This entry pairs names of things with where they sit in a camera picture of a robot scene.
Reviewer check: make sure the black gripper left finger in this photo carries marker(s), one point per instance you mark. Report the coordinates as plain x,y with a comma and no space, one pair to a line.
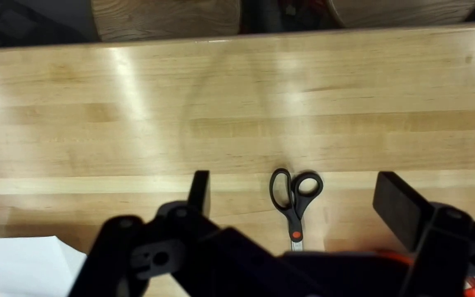
198,192

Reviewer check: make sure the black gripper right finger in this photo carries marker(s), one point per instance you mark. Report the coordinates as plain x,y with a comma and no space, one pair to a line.
402,212

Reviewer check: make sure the round wooden stool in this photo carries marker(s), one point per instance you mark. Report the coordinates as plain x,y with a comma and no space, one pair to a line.
402,11
165,17

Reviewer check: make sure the white paper sheet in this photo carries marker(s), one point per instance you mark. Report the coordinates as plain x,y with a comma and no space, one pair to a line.
23,265

